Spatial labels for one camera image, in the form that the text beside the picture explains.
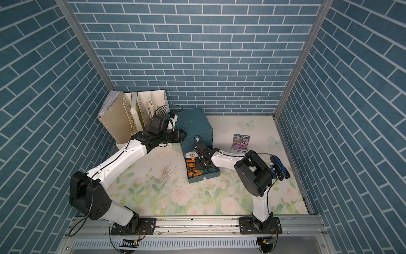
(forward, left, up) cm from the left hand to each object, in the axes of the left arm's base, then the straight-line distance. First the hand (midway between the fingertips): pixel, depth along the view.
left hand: (187, 135), depth 83 cm
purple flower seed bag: (+9, -33, -20) cm, 39 cm away
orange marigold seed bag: (-4, 0, -19) cm, 20 cm away
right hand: (-7, -6, -21) cm, 23 cm away
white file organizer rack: (+27, +32, -4) cm, 42 cm away
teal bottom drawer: (-13, -15, -15) cm, 25 cm away
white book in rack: (+14, +31, +4) cm, 34 cm away
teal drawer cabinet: (+9, -4, -2) cm, 10 cm away
